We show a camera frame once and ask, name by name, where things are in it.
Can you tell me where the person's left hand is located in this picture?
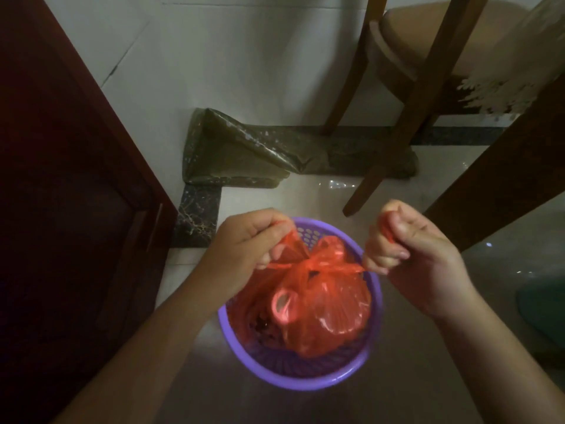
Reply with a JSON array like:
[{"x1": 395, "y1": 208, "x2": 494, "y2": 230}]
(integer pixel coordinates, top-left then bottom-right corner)
[{"x1": 207, "y1": 208, "x2": 296, "y2": 304}]

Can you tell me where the person's right hand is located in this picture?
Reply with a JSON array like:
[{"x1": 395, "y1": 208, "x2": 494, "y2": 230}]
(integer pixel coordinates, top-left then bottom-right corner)
[{"x1": 361, "y1": 199, "x2": 480, "y2": 323}]

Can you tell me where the red plastic bag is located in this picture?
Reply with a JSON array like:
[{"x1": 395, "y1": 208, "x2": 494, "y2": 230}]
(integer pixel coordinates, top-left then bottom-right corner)
[{"x1": 227, "y1": 212, "x2": 398, "y2": 359}]

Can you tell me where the person's right forearm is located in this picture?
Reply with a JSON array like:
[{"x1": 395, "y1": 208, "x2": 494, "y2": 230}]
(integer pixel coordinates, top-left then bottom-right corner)
[{"x1": 435, "y1": 297, "x2": 565, "y2": 424}]

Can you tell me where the person's left forearm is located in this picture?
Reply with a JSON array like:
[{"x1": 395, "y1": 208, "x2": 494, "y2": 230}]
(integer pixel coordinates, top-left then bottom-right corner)
[{"x1": 53, "y1": 274, "x2": 235, "y2": 424}]

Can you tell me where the crumpled green plastic sheet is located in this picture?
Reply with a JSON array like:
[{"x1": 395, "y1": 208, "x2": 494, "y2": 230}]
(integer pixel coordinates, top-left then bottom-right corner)
[{"x1": 182, "y1": 107, "x2": 420, "y2": 189}]

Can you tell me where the dark wooden table leg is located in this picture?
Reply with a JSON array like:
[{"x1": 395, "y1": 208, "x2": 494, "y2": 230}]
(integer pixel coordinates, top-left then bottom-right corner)
[{"x1": 423, "y1": 70, "x2": 565, "y2": 255}]

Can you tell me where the wooden chair with tan cushion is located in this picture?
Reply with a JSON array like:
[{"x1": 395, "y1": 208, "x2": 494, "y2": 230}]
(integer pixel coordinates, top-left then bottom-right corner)
[{"x1": 322, "y1": 0, "x2": 552, "y2": 218}]

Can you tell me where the purple plastic basket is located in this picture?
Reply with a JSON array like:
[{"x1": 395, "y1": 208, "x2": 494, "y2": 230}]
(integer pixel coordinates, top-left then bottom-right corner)
[{"x1": 217, "y1": 217, "x2": 384, "y2": 392}]

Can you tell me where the dark red wooden door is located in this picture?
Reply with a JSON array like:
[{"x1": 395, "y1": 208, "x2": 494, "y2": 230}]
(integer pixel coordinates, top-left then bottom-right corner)
[{"x1": 0, "y1": 0, "x2": 180, "y2": 424}]

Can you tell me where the white lace tablecloth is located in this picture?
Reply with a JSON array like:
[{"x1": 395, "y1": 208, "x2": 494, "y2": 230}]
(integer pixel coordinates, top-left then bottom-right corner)
[{"x1": 457, "y1": 0, "x2": 565, "y2": 116}]

